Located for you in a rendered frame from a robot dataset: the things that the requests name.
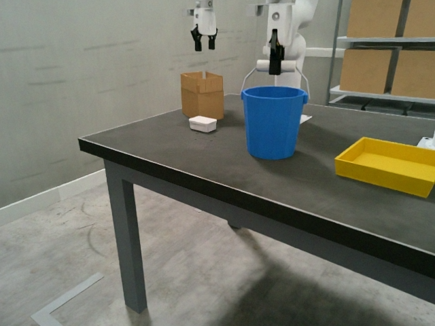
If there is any brown cardboard box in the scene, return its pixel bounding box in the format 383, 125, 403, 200
180, 71, 224, 120

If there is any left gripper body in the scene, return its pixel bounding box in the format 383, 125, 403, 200
266, 3, 296, 48

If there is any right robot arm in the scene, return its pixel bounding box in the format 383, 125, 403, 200
182, 0, 318, 88

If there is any yellow shallow tray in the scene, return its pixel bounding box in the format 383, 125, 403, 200
334, 137, 435, 198

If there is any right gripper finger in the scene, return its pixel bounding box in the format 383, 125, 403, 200
190, 24, 202, 52
208, 28, 218, 50

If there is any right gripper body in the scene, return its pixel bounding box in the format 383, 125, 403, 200
194, 7, 216, 36

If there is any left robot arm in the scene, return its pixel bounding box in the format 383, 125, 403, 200
245, 0, 435, 149

